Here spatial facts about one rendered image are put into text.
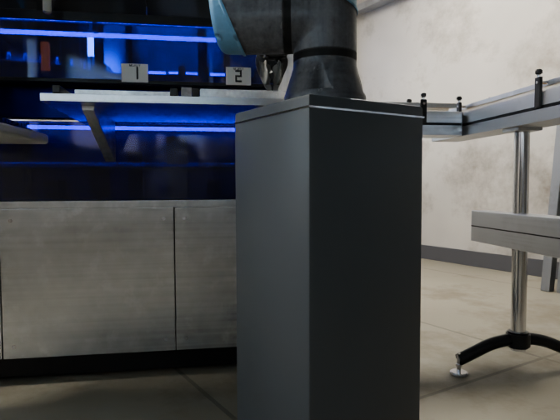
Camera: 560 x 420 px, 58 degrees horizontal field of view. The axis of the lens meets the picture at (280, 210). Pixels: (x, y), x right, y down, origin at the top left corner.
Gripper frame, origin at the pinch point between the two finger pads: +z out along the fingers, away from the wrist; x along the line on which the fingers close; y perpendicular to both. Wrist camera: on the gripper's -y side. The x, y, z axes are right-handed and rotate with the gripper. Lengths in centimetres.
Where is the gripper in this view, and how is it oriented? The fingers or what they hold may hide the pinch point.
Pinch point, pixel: (271, 90)
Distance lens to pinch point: 146.0
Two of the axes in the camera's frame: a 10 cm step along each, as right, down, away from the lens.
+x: 9.9, -0.1, 1.6
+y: 1.6, 0.5, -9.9
